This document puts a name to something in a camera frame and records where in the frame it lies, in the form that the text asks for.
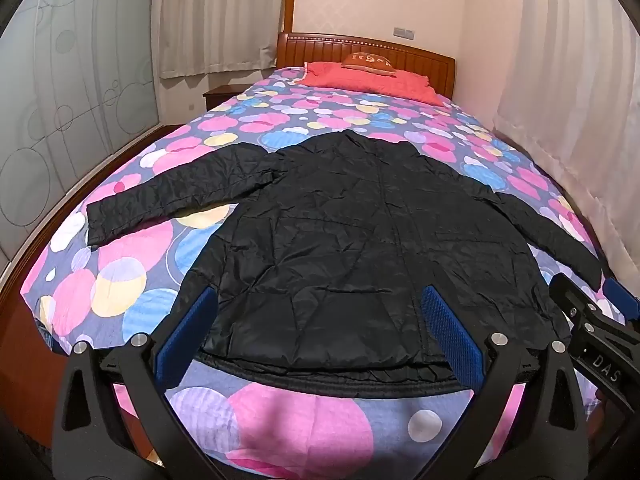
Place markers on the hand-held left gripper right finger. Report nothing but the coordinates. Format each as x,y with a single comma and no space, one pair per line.
450,335

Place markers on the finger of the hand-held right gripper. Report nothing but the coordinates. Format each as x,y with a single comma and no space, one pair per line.
620,297
570,292

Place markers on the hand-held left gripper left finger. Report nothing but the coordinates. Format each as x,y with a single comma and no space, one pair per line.
187,332

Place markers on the black puffer jacket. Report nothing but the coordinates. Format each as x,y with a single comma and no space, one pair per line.
350,235

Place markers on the circle-print bedspread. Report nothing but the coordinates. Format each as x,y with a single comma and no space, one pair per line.
125,285

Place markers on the long cream curtain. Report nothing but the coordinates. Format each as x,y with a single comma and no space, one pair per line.
565,110

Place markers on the wooden nightstand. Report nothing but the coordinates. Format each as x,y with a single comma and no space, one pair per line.
217,96

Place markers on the red pillow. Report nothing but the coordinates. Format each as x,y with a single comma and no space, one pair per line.
375,86

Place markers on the frosted glass wardrobe door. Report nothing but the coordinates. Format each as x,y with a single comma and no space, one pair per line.
75,85

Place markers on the small orange cushion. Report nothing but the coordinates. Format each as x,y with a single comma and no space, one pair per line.
367,62

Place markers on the wooden headboard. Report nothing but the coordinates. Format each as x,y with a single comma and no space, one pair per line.
320,50

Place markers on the short cream curtain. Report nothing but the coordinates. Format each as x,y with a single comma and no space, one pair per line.
215,15

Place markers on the wall outlet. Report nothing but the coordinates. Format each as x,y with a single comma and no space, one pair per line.
404,32

